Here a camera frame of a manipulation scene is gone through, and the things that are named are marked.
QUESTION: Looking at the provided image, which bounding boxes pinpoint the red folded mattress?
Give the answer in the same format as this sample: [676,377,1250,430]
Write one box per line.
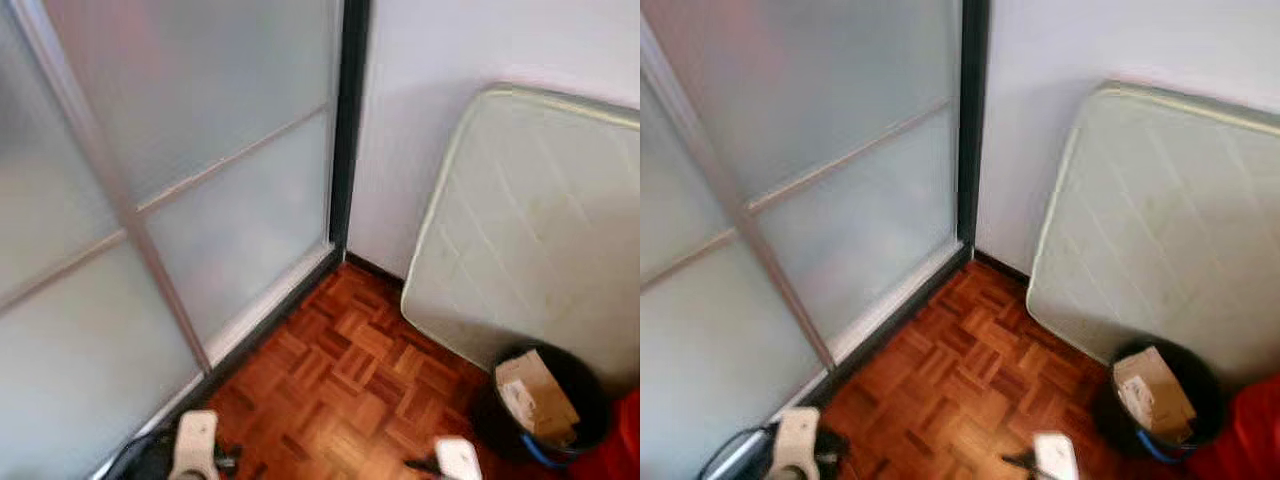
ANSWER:
[570,390,641,480]
[1195,375,1280,480]

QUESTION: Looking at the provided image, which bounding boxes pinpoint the brown cardboard box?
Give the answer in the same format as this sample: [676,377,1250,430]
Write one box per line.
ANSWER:
[1113,345,1198,443]
[495,348,581,446]

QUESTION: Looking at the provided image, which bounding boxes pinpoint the frosted glass sliding door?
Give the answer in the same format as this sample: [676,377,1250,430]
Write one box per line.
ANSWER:
[650,0,991,376]
[15,0,371,371]
[640,0,836,480]
[0,0,211,480]

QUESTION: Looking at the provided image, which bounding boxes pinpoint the black round waste bin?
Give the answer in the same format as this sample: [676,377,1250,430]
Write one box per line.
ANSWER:
[1092,338,1231,463]
[472,343,613,471]

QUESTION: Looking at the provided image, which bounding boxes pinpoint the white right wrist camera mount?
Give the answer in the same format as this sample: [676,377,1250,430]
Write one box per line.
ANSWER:
[435,437,483,480]
[1033,432,1079,480]

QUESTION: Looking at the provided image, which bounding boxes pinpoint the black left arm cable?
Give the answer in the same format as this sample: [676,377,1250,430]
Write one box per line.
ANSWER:
[100,430,176,480]
[697,425,781,480]

